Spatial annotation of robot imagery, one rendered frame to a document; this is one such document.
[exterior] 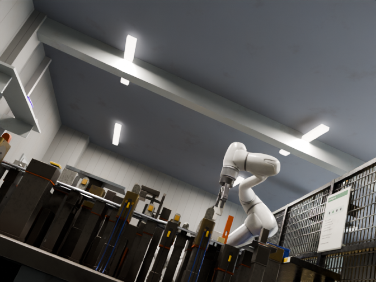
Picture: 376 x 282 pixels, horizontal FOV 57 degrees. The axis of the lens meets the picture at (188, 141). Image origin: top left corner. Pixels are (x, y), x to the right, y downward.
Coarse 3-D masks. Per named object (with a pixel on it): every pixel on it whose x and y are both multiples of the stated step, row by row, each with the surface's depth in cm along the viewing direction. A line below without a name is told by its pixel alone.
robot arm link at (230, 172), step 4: (224, 168) 182; (228, 168) 181; (232, 168) 180; (236, 168) 181; (224, 172) 180; (228, 172) 180; (232, 172) 180; (236, 172) 181; (220, 176) 184; (228, 176) 180; (232, 176) 179; (236, 176) 181
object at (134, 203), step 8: (128, 192) 151; (128, 200) 150; (136, 200) 150; (120, 208) 148; (128, 208) 148; (120, 216) 146; (128, 216) 147; (120, 224) 145; (112, 232) 143; (120, 232) 144; (112, 240) 144; (120, 240) 150; (104, 248) 142; (112, 248) 142; (104, 256) 140; (112, 256) 141; (96, 264) 139; (104, 264) 139; (104, 272) 138
